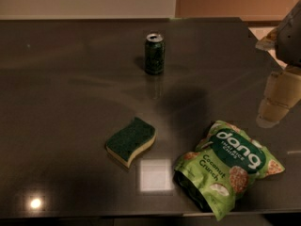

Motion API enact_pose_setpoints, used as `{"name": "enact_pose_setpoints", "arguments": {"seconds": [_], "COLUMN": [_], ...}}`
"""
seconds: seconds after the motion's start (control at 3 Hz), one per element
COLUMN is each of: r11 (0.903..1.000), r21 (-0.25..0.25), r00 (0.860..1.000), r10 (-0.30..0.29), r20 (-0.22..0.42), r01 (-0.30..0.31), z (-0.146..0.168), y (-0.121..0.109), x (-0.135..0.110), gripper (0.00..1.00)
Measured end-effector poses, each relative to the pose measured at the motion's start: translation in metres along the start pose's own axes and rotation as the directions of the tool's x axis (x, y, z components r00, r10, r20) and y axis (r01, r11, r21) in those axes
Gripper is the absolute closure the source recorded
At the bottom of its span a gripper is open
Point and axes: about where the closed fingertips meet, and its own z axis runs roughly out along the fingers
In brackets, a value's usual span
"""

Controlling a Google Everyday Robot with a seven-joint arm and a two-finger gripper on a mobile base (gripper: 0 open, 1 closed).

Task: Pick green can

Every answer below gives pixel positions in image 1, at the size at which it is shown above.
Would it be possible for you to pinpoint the green and yellow sponge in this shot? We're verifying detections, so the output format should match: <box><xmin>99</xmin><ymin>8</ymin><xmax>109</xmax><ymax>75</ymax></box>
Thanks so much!
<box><xmin>105</xmin><ymin>118</ymin><xmax>156</xmax><ymax>168</ymax></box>

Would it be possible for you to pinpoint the green soda can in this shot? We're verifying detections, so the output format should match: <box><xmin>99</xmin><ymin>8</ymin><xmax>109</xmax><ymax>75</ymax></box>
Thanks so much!
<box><xmin>145</xmin><ymin>33</ymin><xmax>165</xmax><ymax>75</ymax></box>

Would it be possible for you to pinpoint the green rice chips bag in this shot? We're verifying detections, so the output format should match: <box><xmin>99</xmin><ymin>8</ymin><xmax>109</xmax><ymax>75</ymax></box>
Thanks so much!
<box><xmin>175</xmin><ymin>121</ymin><xmax>285</xmax><ymax>220</ymax></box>

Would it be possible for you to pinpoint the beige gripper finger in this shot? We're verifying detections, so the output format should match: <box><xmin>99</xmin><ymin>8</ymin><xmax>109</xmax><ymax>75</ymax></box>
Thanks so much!
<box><xmin>256</xmin><ymin>66</ymin><xmax>301</xmax><ymax>128</ymax></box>
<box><xmin>255</xmin><ymin>28</ymin><xmax>277</xmax><ymax>51</ymax></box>

